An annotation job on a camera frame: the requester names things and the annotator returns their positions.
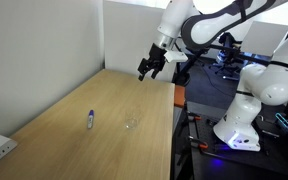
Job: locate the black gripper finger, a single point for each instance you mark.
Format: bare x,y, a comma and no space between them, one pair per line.
144,70
157,70

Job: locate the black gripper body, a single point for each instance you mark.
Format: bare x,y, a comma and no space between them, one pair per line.
157,55

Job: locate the grey marker with blue cap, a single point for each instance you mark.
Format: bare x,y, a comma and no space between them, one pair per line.
90,120

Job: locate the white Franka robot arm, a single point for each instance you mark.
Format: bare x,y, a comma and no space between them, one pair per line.
240,123

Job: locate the clear glass cup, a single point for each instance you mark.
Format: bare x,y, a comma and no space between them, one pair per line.
130,124

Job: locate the white partition panel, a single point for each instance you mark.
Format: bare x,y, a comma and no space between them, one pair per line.
130,40

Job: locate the orange table edge pad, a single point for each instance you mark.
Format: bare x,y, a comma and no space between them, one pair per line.
179,96

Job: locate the dark blue office chair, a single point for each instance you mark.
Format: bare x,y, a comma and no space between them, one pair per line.
230,41

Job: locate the white angled board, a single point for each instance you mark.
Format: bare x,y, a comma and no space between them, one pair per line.
265,40

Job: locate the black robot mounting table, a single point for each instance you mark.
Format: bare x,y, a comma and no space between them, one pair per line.
224,166

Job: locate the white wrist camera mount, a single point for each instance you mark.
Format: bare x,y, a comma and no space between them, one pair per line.
175,56

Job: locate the black camera stand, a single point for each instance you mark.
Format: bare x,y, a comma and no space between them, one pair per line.
250,57

